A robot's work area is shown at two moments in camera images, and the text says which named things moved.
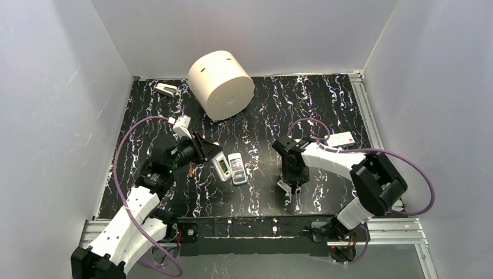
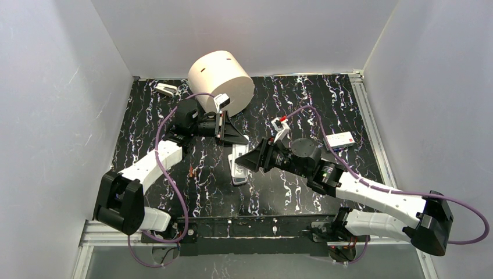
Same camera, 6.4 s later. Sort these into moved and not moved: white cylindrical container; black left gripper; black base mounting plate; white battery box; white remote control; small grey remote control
Moved: white remote control; black left gripper
Not moved: white battery box; black base mounting plate; white cylindrical container; small grey remote control
